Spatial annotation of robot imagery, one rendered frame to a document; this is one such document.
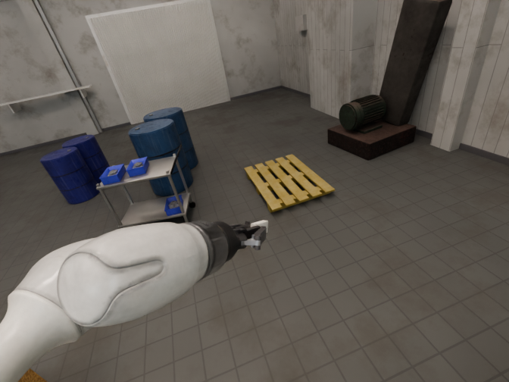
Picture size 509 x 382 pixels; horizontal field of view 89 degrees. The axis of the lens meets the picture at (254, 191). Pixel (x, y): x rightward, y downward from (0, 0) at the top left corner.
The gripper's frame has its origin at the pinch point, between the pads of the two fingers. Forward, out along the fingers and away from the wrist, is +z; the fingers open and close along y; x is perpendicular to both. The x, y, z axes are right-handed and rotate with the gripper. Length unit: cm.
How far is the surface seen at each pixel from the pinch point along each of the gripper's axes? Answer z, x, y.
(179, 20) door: 483, -421, 497
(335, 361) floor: 110, 100, -8
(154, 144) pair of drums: 185, -47, 241
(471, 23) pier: 306, -196, -99
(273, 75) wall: 730, -351, 322
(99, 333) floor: 72, 119, 167
